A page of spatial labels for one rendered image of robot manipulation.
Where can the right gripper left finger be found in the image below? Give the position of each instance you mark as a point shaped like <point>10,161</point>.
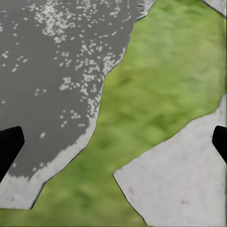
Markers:
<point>11,142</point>

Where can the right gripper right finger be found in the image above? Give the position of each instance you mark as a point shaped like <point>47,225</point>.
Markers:
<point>219,140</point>

